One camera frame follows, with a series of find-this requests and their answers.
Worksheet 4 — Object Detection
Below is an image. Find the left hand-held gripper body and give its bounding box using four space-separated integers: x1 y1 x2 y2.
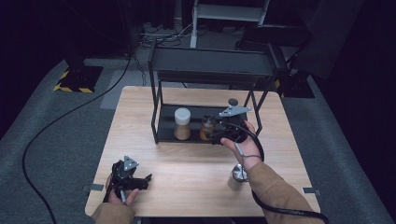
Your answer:
110 154 149 200

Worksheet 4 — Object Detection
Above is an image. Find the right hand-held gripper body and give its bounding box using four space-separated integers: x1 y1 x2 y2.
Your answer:
214 105 253 145

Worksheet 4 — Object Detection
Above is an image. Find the amber glass seasoning jar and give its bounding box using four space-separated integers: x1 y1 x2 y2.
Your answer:
199 115 218 143

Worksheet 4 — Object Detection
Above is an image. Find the black metal two-tier rack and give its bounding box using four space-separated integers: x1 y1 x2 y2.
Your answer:
148 46 289 145

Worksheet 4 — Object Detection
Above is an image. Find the person's left hand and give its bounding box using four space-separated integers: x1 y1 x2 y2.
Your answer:
105 174 141 207

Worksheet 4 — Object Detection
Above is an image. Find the person's right hand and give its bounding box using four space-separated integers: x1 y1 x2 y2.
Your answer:
219 119 265 171

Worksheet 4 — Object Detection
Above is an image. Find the grey tape strip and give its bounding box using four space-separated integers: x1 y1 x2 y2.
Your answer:
82 183 105 192
302 187 321 197

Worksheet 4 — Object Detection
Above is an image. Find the white-lid seasoning jar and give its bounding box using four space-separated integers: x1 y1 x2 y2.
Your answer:
173 107 192 141

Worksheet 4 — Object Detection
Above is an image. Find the hazard-striped black stand base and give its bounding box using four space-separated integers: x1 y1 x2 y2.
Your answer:
275 70 316 99
52 64 104 94

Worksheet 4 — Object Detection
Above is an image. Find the white metal stand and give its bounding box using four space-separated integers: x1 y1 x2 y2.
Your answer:
189 0 271 49

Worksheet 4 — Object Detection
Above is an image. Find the grey wrist strap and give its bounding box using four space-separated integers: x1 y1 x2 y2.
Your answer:
233 142 262 182

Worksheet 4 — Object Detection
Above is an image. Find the black floor cable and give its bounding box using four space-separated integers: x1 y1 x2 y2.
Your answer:
21 52 133 224

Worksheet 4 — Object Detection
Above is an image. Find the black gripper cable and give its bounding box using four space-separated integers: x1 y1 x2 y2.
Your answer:
223 121 330 224

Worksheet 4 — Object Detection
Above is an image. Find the tangle of floor cables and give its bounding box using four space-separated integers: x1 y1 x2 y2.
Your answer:
137 21 194 49

